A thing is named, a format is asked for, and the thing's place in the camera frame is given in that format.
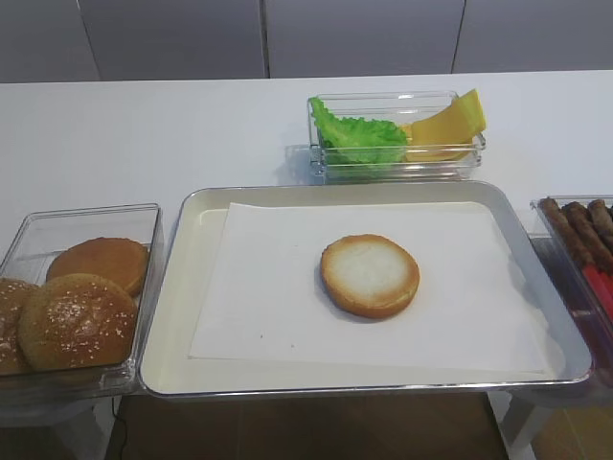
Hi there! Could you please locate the bottom bun half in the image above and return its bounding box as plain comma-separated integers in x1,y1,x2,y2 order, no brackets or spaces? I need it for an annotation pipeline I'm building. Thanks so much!
320,234,420,319

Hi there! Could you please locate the plain bun bottom in container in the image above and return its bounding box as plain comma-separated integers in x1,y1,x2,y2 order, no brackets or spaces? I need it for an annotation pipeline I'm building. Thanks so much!
46,238,148,297

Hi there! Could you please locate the yellow cheese slice flat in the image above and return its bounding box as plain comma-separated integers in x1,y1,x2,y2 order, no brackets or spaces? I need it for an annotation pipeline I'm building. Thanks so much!
403,140,472,163

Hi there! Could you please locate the yellow cheese slice upright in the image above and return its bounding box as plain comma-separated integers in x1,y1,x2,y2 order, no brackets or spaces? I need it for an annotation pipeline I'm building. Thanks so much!
411,89,487,146

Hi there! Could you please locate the sesame bun top left edge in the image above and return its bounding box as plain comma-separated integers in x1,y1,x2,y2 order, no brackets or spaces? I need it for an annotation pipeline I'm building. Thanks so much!
0,277,38,376

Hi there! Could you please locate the clear bun container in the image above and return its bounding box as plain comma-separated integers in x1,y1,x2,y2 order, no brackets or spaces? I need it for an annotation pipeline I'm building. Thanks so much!
1,204,164,405

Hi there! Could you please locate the green lettuce leaf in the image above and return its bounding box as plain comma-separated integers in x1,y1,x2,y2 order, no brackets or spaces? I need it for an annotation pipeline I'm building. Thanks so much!
309,97,409,165

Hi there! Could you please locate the metal baking tray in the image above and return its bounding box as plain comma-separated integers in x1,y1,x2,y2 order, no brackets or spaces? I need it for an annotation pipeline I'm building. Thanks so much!
140,181,592,397

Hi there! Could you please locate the clear patty and tomato container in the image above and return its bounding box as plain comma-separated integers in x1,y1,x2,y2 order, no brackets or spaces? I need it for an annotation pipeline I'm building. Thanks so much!
529,200,612,387

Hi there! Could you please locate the white parchment paper sheet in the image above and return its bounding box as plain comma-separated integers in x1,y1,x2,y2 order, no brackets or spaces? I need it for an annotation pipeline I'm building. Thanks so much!
191,202,566,373

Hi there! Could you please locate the clear lettuce and cheese container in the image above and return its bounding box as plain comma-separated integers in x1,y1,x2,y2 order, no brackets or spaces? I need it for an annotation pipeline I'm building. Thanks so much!
286,91,486,184

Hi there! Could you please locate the brown meat patty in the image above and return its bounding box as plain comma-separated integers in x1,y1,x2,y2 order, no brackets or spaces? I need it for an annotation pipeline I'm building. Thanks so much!
562,201,612,275
588,199,613,252
538,197,594,269

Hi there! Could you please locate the sesame bun top front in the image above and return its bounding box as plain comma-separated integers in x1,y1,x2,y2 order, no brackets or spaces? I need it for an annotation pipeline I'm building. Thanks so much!
17,273,138,371

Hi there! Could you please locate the white table leg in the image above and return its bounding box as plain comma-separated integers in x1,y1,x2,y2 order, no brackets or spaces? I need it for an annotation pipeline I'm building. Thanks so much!
487,391,554,460

